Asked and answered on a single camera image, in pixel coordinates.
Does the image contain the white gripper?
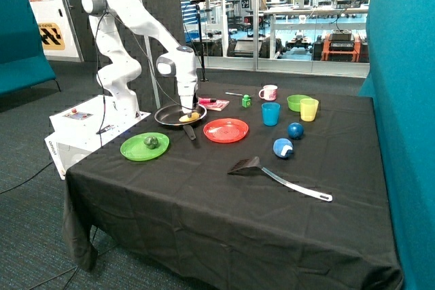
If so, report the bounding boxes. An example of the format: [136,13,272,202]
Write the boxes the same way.
[177,81,198,117]

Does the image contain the yellow toy corn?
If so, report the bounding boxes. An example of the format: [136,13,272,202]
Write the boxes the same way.
[179,111,201,123]

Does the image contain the green toy pepper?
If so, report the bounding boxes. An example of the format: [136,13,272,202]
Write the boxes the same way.
[143,135,159,149]

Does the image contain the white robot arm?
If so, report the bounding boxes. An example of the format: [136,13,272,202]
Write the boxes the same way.
[82,0,198,118]

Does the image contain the black frying pan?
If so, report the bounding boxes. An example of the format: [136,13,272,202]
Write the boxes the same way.
[154,104,207,141]

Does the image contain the pink book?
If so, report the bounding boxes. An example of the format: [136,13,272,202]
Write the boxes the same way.
[198,98,230,111]

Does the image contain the red plastic plate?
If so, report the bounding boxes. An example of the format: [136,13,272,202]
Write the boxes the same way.
[203,118,249,143]

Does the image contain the pen on table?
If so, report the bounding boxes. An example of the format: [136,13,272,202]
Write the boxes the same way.
[225,92,254,98]

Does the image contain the green toy block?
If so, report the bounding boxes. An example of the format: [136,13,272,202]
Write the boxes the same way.
[241,94,251,108]

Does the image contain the green plastic plate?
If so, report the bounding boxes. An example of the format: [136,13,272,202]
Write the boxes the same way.
[120,132,170,162]

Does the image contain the black slotted spatula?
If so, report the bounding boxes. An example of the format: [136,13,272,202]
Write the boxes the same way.
[227,156,333,202]

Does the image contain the blue plastic cup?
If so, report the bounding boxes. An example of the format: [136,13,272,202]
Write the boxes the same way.
[262,102,281,126]

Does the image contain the pink and white mug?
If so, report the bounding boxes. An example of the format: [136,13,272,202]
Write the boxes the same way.
[258,84,278,101]

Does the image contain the blue and white ball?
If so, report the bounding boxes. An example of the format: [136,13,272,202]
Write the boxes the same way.
[273,138,294,159]

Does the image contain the black tablecloth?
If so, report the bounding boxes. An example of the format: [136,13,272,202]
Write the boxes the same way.
[63,90,404,289]

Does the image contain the green plastic bowl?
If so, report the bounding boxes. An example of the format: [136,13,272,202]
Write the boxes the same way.
[287,94,311,113]

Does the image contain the dark blue ball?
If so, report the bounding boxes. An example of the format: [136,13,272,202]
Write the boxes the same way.
[288,122,305,140]

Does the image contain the white robot controller base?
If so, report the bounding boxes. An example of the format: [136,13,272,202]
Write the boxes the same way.
[45,95,150,179]

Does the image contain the black tripod stand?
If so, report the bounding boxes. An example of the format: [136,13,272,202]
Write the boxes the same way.
[190,0,208,82]

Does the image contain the yellow plastic cup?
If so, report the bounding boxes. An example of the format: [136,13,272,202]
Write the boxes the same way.
[300,98,319,122]

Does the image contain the yellow black warning sign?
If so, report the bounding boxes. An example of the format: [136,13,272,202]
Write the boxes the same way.
[38,22,65,51]

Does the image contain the orange mobile robot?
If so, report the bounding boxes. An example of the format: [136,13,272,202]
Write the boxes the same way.
[312,29,369,63]

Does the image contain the teal sofa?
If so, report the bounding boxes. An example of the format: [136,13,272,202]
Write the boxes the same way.
[0,0,56,95]

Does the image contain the teal partition panel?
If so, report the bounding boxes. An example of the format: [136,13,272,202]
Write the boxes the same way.
[360,0,434,289]

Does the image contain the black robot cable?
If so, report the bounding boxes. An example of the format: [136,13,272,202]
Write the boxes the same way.
[93,11,184,148]

